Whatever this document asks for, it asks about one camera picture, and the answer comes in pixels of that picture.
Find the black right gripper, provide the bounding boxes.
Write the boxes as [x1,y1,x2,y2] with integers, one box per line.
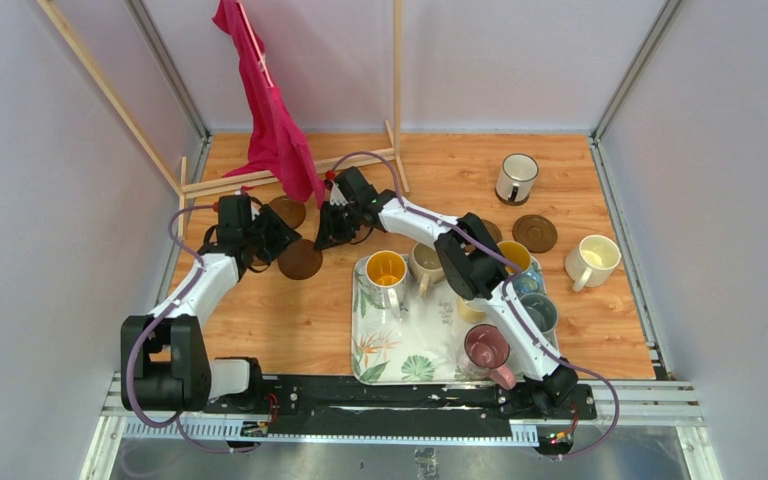
[315,201,363,252]

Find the ringed brown coaster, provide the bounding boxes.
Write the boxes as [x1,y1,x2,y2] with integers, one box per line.
[268,195,307,229]

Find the plain dark brown coaster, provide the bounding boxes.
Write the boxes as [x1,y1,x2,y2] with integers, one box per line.
[277,239,323,280]

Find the cream white mug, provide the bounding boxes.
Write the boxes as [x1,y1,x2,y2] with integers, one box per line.
[564,234,622,292]

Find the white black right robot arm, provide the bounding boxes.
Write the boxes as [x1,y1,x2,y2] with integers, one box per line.
[315,167,579,418]

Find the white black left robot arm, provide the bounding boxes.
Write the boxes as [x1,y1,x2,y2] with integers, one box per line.
[120,195,302,413]

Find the dark wooden coaster centre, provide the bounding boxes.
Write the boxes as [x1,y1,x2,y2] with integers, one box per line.
[482,219,503,243]

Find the dark wooden coaster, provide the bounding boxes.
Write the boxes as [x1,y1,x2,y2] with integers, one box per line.
[482,219,503,243]
[512,215,558,253]

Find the dark wooden coaster right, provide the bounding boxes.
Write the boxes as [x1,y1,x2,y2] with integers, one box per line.
[512,215,558,253]

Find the glass mug yellow inside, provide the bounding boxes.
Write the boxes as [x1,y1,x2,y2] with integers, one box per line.
[364,250,408,320]

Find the magenta cloth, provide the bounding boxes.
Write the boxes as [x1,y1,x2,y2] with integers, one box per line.
[213,0,325,204]

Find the wooden drying rack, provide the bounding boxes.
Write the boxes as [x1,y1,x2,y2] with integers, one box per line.
[38,1,410,207]

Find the beige ceramic mug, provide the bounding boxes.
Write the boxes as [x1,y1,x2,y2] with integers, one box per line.
[408,243,445,298]

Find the floral white serving tray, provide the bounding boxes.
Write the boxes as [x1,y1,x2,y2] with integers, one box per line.
[350,257,498,386]

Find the pale yellow mug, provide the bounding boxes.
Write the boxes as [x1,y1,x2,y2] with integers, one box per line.
[456,297,486,324]

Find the white enamel mug black rim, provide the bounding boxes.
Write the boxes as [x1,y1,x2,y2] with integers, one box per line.
[495,153,539,206]

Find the pink ceramic mug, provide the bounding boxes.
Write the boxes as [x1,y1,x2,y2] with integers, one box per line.
[458,324,517,390]

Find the blue mug yellow inside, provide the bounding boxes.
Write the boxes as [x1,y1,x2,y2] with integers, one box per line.
[497,240,545,298]

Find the grey ceramic mug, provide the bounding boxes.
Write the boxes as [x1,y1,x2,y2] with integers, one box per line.
[520,293,559,334]

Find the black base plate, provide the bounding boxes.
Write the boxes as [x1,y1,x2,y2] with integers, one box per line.
[203,375,597,440]

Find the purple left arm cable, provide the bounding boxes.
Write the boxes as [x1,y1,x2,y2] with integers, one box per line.
[125,203,266,456]

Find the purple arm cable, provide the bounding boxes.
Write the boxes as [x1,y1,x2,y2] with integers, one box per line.
[125,203,266,456]
[330,151,622,461]

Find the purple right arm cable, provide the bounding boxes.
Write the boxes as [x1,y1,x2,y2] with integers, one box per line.
[330,151,622,461]

